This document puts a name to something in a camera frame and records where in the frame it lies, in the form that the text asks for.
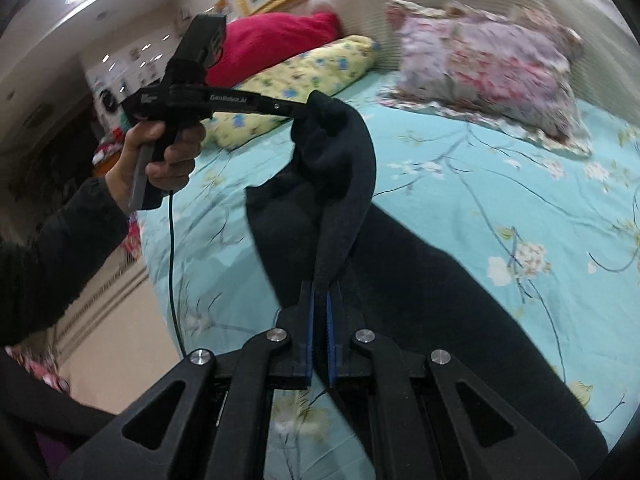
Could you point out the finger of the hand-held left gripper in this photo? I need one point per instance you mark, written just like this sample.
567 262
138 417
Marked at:
280 106

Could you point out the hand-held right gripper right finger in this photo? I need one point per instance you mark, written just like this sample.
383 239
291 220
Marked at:
331 340

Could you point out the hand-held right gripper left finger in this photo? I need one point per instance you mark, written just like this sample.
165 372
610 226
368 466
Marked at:
310 340

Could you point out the black pants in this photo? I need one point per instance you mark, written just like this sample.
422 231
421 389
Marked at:
425 285

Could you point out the person's left forearm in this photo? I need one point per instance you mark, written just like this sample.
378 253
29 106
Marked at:
60 260

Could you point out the person's left hand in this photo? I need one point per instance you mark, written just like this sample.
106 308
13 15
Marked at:
131 147

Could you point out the yellow printed pillow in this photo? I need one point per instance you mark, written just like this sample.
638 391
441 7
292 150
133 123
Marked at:
300 70

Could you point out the red blanket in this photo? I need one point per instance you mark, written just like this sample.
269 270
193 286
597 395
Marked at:
270 40

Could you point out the pink floral ruffled pillow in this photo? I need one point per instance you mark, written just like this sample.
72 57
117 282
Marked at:
475 75
530 15

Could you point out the turquoise floral bed sheet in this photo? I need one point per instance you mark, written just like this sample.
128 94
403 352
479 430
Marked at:
500 185

